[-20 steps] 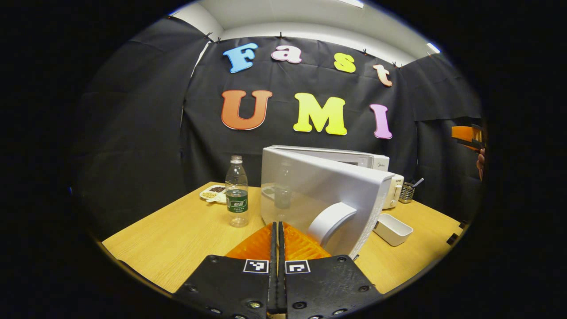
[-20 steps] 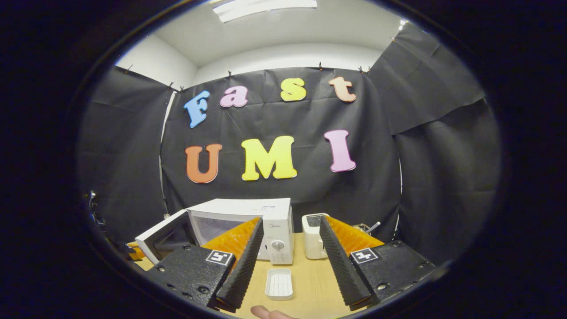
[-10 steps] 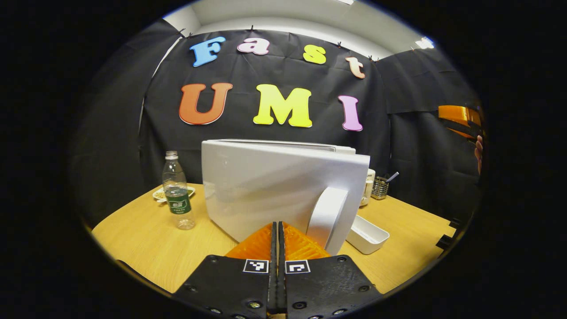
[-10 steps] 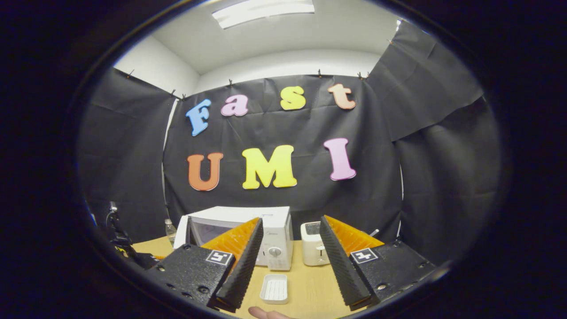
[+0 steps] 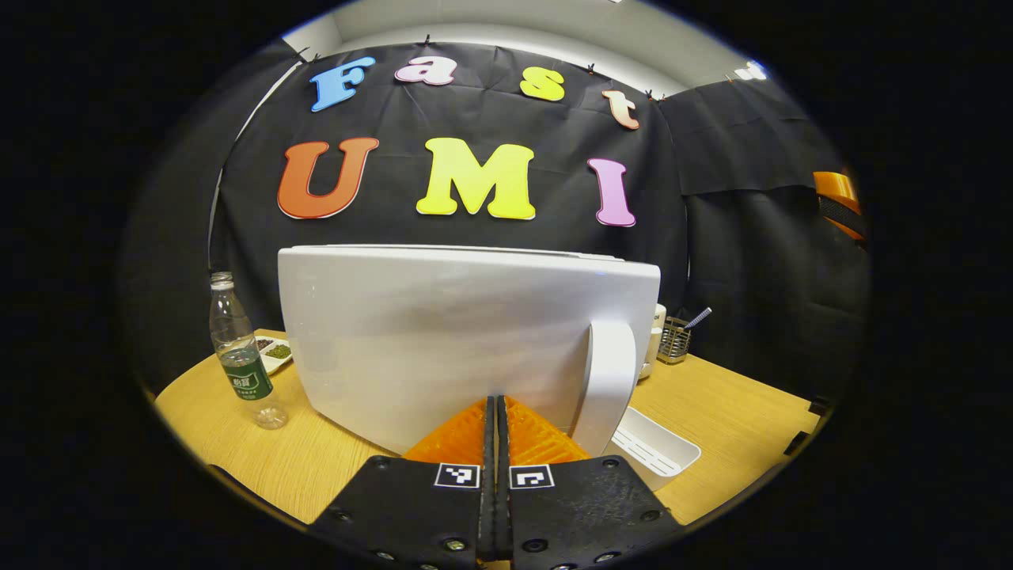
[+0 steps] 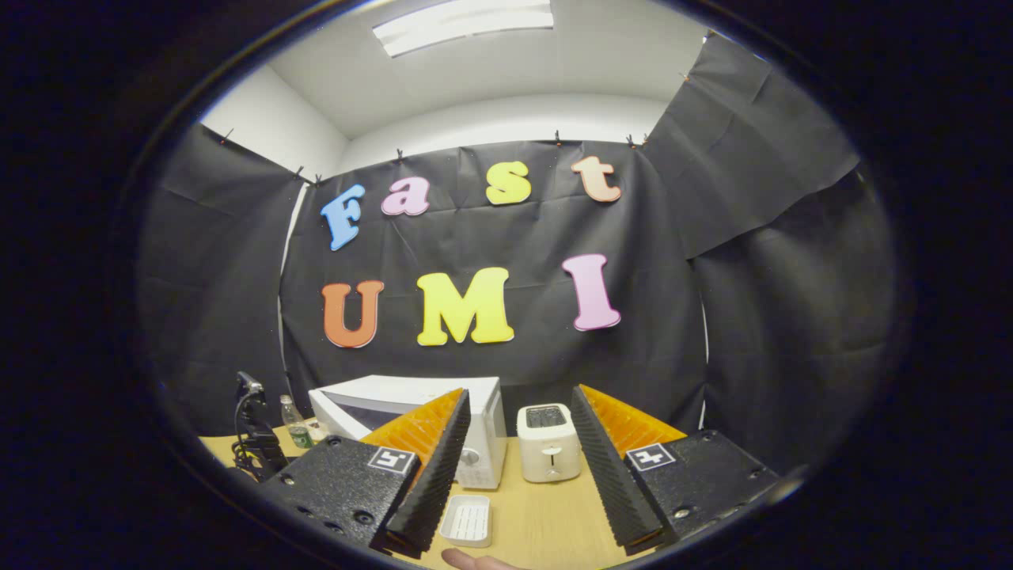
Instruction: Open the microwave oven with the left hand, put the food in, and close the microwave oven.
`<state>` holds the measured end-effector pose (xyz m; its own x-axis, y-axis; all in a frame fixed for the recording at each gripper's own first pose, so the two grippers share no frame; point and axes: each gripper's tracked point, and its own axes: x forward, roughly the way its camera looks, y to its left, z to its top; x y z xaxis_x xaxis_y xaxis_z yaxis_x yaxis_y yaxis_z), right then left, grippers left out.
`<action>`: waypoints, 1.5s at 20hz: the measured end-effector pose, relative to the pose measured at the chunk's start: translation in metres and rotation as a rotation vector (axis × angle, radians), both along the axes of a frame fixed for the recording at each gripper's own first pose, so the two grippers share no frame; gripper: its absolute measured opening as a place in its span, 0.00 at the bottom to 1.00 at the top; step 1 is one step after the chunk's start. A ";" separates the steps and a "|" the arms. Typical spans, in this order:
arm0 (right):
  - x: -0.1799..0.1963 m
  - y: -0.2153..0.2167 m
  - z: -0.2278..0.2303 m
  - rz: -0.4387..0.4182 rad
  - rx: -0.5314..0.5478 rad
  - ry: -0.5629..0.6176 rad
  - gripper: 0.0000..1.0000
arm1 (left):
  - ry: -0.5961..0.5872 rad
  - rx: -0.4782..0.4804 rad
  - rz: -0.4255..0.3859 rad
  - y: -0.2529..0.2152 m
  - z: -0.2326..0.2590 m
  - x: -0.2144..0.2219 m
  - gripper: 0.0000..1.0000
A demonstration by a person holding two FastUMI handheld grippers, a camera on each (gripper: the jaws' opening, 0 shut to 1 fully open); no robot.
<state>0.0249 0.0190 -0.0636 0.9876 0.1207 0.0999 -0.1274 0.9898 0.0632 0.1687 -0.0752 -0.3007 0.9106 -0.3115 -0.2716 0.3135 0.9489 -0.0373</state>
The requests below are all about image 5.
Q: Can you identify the white plastic tray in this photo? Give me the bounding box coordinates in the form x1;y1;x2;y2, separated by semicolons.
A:
601;406;703;492

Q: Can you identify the wire mesh utensil holder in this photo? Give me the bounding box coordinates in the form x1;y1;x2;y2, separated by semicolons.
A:
657;317;695;366

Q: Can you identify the white seasoning dish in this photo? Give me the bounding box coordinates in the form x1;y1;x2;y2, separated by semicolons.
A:
253;336;294;376

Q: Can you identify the black backdrop cloth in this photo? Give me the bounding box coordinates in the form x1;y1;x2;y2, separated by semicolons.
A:
127;40;871;405

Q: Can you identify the white toaster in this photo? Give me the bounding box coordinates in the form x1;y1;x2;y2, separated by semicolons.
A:
637;303;668;382

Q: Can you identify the clear plastic water bottle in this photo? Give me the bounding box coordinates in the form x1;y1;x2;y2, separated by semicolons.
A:
209;272;290;431

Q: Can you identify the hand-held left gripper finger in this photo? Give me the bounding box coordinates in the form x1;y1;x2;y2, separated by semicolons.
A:
309;396;496;570
496;394;685;570

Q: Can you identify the white microwave oven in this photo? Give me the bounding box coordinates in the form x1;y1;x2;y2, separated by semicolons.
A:
277;244;662;458

